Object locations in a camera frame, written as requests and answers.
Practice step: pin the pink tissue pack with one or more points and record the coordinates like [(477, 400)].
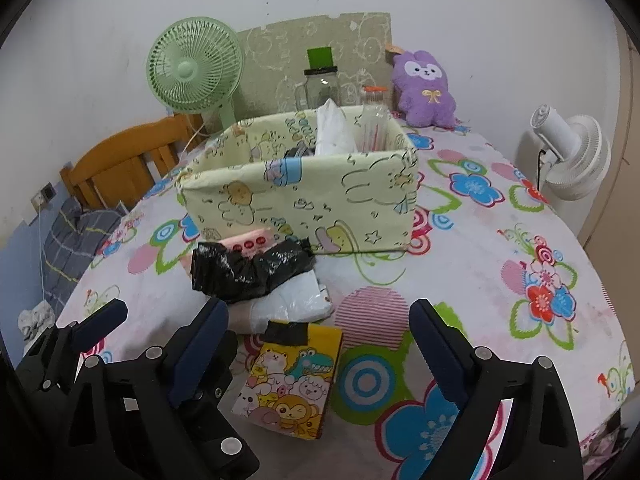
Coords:
[(250, 242)]

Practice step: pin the white plastic packet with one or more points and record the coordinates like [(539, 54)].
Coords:
[(295, 305)]

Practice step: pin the wooden bed headboard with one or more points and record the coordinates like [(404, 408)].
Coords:
[(115, 160)]

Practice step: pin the cartoon print plastic packet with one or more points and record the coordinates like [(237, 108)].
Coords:
[(374, 135)]

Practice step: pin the yellow cartoon fabric storage box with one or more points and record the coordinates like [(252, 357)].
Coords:
[(310, 200)]

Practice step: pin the green desk fan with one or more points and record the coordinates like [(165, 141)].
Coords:
[(187, 67)]

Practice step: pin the crumpled white grey cloth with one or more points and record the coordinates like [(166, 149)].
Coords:
[(35, 320)]

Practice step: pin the cotton swab container orange lid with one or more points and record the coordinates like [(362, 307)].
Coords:
[(374, 102)]

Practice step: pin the floral tablecloth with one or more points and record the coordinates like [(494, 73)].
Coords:
[(475, 240)]

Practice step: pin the wall power socket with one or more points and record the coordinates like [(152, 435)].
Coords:
[(46, 193)]

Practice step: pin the white soft tissue pack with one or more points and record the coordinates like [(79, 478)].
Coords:
[(332, 130)]

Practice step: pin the white standing fan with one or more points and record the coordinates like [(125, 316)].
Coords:
[(580, 155)]

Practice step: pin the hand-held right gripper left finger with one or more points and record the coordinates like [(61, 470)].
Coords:
[(200, 345)]

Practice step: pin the glass jar with green lid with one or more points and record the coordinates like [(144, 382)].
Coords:
[(320, 87)]

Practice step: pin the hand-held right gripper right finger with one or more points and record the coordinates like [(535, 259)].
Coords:
[(437, 350)]

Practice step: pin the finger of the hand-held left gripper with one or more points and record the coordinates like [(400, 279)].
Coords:
[(220, 410), (102, 320)]

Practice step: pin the purple plush bunny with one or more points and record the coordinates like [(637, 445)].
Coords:
[(425, 100)]

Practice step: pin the black garbage bag roll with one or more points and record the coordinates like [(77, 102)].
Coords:
[(235, 270)]

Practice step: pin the grey scrunchie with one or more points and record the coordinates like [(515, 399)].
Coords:
[(297, 151)]

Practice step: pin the green patterned board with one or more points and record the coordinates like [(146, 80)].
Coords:
[(280, 45)]

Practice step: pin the beige door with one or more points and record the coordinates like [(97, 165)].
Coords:
[(620, 185)]

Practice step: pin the grey plaid pillow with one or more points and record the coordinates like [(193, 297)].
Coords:
[(75, 240)]

